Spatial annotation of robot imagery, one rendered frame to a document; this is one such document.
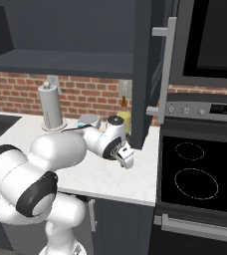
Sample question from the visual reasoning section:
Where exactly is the grey cabinet door handle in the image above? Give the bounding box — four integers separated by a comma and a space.
145, 16, 178, 125

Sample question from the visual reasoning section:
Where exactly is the dark base cabinet door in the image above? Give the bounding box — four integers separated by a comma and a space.
91, 196, 155, 255

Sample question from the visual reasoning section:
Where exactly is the yellow oil bottle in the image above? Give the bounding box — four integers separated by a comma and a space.
115, 96, 132, 135

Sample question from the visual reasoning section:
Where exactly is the white paper towel roll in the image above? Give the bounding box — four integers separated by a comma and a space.
37, 81, 68, 132

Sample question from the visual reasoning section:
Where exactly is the dark open wall cabinet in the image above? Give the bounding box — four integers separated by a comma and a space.
0, 0, 135, 81

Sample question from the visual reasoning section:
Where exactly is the black and grey microwave oven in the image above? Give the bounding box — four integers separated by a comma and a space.
168, 0, 227, 90

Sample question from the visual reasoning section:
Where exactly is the black stove with hob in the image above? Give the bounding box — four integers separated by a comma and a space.
148, 92, 227, 255

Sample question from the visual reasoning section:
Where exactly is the white wall outlet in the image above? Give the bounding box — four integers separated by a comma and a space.
47, 75, 62, 95
117, 79, 133, 100

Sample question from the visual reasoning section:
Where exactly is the grey oven door handle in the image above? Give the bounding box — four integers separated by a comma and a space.
152, 213, 227, 245

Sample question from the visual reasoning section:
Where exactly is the grey base cabinet handle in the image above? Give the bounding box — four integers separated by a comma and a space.
88, 197, 98, 233

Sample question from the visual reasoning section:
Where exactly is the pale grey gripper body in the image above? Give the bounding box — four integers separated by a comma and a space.
116, 144, 135, 170

